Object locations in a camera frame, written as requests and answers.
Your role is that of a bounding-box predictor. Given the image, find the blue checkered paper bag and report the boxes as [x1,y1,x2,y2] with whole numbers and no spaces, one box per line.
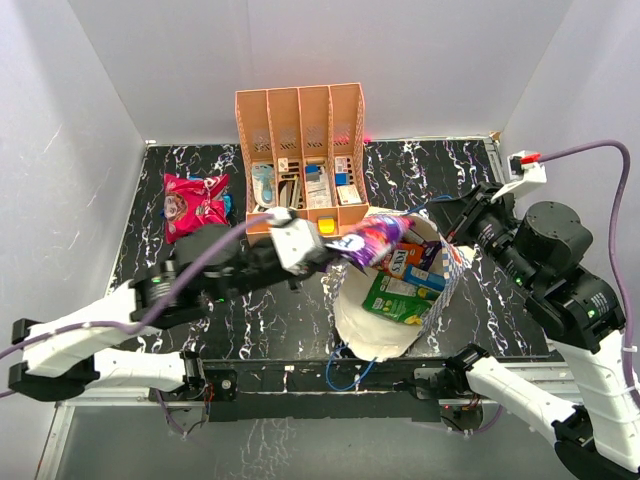
[333,207,475,366]

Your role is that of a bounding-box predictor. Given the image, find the orange Fox's candy bag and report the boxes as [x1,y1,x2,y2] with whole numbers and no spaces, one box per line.
[376,243,424,279]

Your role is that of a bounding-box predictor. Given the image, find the yellow orange sticky notes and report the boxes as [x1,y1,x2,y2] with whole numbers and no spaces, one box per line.
[317,216,336,236]

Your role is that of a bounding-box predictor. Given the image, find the blue eraser block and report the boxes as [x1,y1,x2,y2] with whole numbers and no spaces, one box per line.
[305,164,322,182]

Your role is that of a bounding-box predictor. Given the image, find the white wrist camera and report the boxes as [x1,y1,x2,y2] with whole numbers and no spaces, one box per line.
[491,150,547,204]
[267,207,332,276]

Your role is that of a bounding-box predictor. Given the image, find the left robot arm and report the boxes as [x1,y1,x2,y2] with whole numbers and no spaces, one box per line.
[2,220,338,402]

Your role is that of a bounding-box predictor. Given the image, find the light blue tape dispenser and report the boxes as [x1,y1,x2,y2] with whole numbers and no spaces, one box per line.
[251,163,276,209]

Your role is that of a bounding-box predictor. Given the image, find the purple cable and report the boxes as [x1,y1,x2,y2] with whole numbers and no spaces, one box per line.
[0,212,281,436]
[537,139,640,401]

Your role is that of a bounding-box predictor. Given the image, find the white red small box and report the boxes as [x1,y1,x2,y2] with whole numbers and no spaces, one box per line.
[336,184,363,206]

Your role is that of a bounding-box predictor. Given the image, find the green snack packet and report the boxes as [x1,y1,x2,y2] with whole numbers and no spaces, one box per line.
[361,272,440,326]

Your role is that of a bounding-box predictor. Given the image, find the orange desk organizer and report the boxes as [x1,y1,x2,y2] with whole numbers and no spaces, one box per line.
[235,83,369,242]

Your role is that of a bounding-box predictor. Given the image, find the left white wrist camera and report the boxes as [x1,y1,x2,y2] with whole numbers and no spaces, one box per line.
[267,207,332,276]

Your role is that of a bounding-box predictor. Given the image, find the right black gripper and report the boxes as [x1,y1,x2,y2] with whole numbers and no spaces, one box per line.
[425,182,539,292]

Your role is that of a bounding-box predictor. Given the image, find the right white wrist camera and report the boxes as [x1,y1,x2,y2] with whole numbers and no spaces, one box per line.
[491,150,547,204]

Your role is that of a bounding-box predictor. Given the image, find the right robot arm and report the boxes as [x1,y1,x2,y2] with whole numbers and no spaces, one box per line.
[426,182,639,479]

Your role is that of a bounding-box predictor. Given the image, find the blue snack packet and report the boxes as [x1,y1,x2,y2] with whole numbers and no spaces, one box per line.
[159,175,235,224]

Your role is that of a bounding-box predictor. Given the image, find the pink red snack packet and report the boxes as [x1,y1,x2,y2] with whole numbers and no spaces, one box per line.
[162,172,231,245]

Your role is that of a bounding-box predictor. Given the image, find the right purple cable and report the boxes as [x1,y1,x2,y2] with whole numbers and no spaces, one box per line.
[537,139,640,401]

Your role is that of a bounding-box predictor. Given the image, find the purple Fox's candy bag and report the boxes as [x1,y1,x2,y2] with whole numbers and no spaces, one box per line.
[326,214,415,269]

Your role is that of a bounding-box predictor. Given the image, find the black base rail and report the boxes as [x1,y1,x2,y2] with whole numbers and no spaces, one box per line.
[149,357,566,426]

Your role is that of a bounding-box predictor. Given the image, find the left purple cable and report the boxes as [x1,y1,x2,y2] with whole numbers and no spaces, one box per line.
[0,212,281,436]

